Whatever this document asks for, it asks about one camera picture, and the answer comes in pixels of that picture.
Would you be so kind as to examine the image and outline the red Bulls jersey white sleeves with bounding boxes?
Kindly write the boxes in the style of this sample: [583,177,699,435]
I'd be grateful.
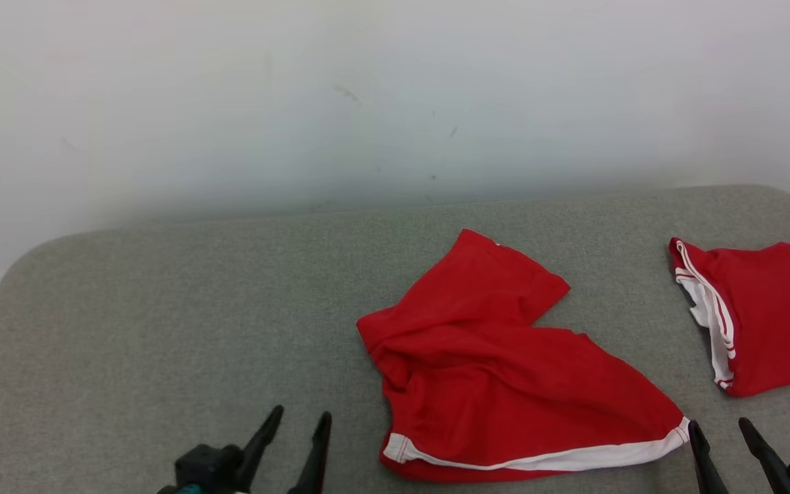
[668,237,790,399]

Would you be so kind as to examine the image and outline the grey fabric sofa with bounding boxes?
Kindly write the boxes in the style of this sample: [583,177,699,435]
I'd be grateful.
[0,184,790,494]

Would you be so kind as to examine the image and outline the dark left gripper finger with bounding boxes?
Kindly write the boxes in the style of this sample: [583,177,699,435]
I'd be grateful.
[234,405,285,494]
[287,412,333,494]

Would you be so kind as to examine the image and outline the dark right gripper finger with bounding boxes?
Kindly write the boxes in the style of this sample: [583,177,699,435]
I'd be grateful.
[738,417,790,494]
[687,420,731,494]

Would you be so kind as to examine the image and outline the red shorts white trim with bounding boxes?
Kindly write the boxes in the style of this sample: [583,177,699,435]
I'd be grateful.
[356,228,691,483]

